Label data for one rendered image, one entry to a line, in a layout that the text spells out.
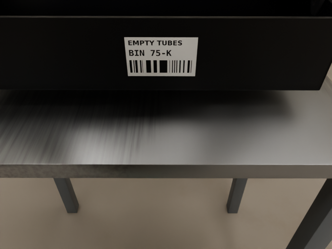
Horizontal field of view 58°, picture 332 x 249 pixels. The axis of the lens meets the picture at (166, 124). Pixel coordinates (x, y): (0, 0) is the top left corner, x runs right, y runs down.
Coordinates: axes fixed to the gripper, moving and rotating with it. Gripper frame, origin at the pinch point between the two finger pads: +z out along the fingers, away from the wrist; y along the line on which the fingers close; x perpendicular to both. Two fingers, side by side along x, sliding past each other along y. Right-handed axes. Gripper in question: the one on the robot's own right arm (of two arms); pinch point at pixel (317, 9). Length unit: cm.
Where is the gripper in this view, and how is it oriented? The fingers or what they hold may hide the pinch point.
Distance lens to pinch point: 53.0
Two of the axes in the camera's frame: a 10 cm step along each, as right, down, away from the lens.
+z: 0.1, 7.3, 6.9
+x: 0.0, 6.9, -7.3
